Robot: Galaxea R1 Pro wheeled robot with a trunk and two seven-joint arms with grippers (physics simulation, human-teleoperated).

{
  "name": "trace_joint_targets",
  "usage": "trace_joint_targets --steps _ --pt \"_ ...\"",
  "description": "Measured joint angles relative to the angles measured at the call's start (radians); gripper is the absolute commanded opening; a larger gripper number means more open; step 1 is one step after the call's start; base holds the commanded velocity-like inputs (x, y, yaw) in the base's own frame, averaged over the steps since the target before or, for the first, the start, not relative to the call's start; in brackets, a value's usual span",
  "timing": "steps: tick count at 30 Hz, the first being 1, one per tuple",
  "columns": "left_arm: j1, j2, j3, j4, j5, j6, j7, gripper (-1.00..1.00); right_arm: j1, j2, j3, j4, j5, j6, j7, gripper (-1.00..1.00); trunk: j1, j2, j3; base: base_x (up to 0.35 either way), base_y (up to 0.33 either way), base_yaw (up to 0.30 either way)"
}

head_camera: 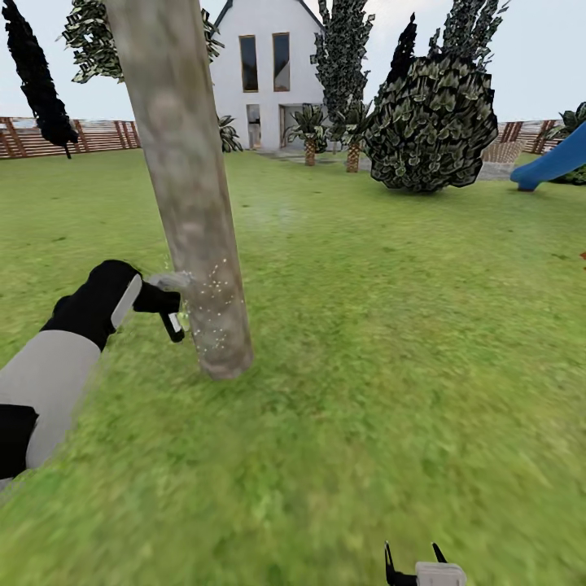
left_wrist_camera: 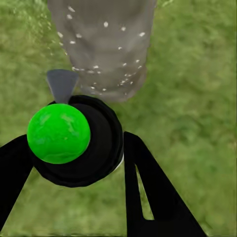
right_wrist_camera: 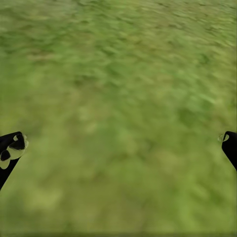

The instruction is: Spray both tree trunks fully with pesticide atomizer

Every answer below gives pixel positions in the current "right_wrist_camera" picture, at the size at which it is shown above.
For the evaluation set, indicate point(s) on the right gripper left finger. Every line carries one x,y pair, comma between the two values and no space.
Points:
12,146

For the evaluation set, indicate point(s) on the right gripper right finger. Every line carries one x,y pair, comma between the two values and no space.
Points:
229,146

